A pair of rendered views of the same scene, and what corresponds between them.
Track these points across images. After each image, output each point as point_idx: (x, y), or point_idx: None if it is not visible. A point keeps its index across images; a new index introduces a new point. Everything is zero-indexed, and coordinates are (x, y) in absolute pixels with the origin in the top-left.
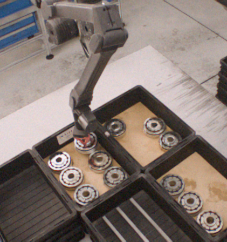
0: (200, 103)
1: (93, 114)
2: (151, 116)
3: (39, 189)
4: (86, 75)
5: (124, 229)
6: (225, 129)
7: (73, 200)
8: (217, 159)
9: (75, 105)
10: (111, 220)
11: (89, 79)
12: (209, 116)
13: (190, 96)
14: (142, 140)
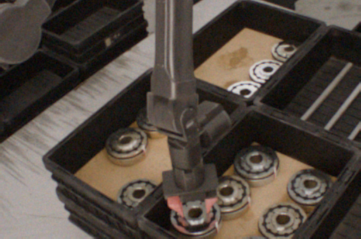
0: (34, 145)
1: (199, 105)
2: (96, 162)
3: None
4: (185, 12)
5: (341, 133)
6: (89, 108)
7: (346, 166)
8: (192, 48)
9: (196, 113)
10: None
11: (192, 11)
12: (63, 130)
13: (15, 162)
14: (156, 161)
